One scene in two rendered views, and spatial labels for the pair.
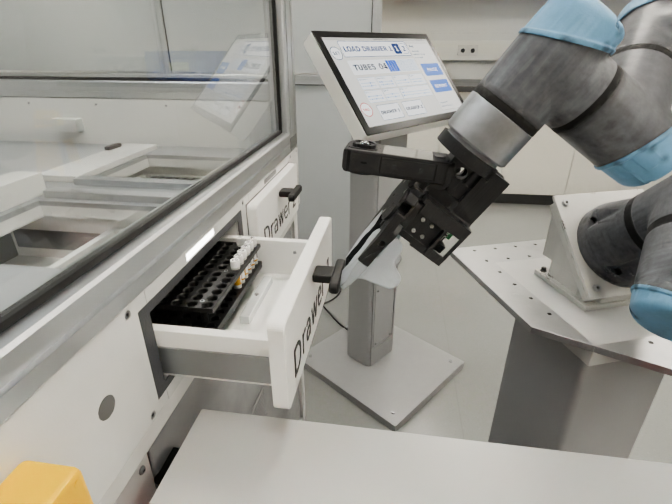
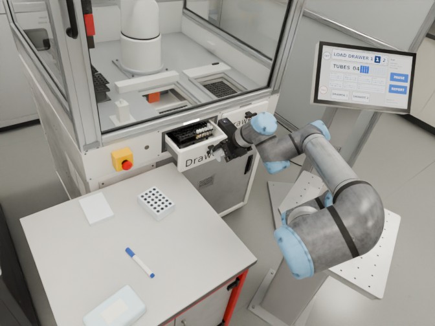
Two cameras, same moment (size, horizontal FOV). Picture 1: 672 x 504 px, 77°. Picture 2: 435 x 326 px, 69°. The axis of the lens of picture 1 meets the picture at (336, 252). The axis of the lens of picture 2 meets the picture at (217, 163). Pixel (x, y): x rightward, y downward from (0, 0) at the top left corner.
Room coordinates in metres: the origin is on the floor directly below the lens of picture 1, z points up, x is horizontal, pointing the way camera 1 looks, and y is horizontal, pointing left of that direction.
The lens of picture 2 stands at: (-0.30, -0.64, 1.72)
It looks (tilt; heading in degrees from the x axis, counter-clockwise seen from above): 41 degrees down; 39
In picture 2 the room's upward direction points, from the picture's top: 10 degrees clockwise
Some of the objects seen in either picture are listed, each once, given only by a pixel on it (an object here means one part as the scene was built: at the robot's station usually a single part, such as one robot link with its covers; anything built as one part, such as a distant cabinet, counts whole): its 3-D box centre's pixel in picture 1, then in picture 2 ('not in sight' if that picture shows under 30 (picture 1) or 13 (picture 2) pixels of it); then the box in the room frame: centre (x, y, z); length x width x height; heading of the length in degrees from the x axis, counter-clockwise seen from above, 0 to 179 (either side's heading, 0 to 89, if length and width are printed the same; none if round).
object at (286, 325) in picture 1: (307, 294); (208, 151); (0.47, 0.04, 0.87); 0.29 x 0.02 x 0.11; 172
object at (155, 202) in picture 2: not in sight; (156, 203); (0.18, 0.00, 0.78); 0.12 x 0.08 x 0.04; 92
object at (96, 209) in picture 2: not in sight; (96, 208); (0.00, 0.13, 0.77); 0.13 x 0.09 x 0.02; 80
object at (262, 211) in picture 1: (276, 207); (245, 116); (0.80, 0.12, 0.87); 0.29 x 0.02 x 0.11; 172
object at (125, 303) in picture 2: not in sight; (115, 314); (-0.16, -0.26, 0.78); 0.15 x 0.10 x 0.04; 1
